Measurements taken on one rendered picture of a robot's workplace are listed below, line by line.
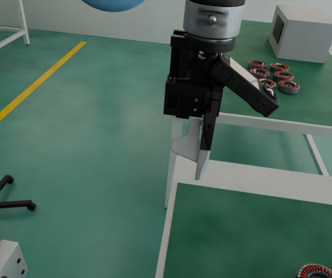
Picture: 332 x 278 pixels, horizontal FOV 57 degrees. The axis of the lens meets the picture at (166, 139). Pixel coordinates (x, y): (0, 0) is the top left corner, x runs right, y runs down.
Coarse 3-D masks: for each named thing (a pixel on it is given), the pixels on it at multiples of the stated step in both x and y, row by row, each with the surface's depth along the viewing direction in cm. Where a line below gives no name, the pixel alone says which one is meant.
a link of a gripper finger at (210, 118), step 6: (216, 102) 42; (210, 108) 43; (216, 108) 42; (210, 114) 42; (216, 114) 42; (204, 120) 43; (210, 120) 42; (204, 126) 43; (210, 126) 43; (204, 132) 43; (210, 132) 43; (204, 138) 44; (210, 138) 43; (204, 144) 44; (210, 144) 43
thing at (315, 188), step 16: (176, 160) 114; (208, 160) 115; (176, 176) 107; (192, 176) 107; (208, 176) 108; (224, 176) 108; (240, 176) 109; (256, 176) 110; (272, 176) 110; (288, 176) 111; (304, 176) 111; (320, 176) 112; (256, 192) 103; (272, 192) 103; (288, 192) 104; (304, 192) 104; (320, 192) 105; (160, 256) 81; (160, 272) 77
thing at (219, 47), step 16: (176, 32) 42; (176, 48) 43; (192, 48) 40; (208, 48) 39; (224, 48) 39; (176, 64) 44; (192, 64) 43; (208, 64) 42; (176, 80) 45; (192, 80) 44; (208, 80) 43; (176, 96) 44; (192, 96) 43; (208, 96) 43; (176, 112) 45; (192, 112) 45
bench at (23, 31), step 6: (18, 0) 372; (18, 6) 376; (18, 12) 380; (24, 18) 387; (24, 24) 389; (6, 30) 397; (12, 30) 396; (18, 30) 394; (24, 30) 392; (12, 36) 370; (18, 36) 380; (24, 36) 398; (0, 42) 351; (6, 42) 358; (24, 42) 402
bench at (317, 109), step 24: (240, 24) 275; (264, 24) 281; (240, 48) 222; (264, 48) 226; (288, 72) 190; (312, 72) 193; (288, 96) 163; (312, 96) 165; (216, 120) 146; (240, 120) 144; (264, 120) 142; (288, 120) 143; (312, 120) 144; (312, 144) 225; (168, 168) 172; (168, 192) 183
